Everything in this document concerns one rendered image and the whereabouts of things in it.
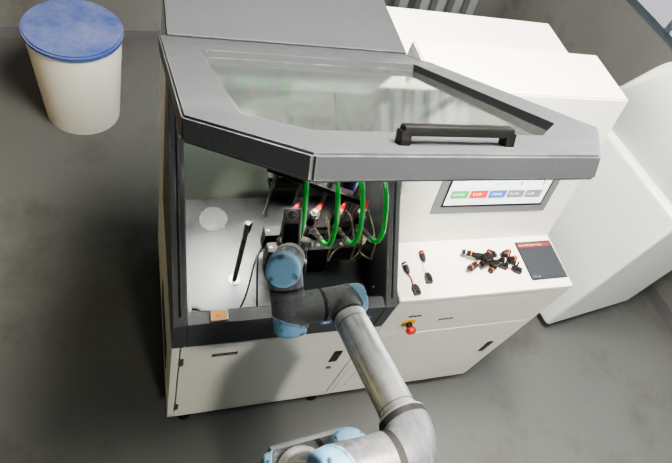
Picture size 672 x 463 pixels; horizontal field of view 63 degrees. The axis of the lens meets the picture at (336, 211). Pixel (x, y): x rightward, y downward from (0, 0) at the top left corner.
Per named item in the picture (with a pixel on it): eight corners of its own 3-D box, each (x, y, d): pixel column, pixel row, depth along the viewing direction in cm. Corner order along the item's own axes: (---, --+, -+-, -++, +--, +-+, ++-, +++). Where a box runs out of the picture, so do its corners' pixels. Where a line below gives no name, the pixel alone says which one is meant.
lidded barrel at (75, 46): (119, 79, 333) (114, -3, 289) (135, 135, 311) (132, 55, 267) (33, 85, 313) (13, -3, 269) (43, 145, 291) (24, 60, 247)
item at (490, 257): (467, 279, 188) (474, 271, 184) (456, 252, 194) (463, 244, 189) (522, 274, 195) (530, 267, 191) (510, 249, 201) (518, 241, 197)
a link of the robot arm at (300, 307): (327, 333, 121) (324, 284, 120) (278, 343, 117) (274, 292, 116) (314, 324, 128) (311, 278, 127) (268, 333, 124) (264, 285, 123)
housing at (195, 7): (160, 297, 259) (166, 33, 143) (157, 246, 274) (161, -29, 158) (423, 277, 306) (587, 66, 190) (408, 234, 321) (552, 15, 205)
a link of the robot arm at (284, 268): (265, 293, 115) (261, 254, 115) (272, 282, 126) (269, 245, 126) (302, 291, 115) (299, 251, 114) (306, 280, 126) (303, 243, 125)
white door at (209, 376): (173, 415, 220) (179, 350, 167) (172, 410, 221) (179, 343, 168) (325, 393, 242) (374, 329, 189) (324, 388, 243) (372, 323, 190)
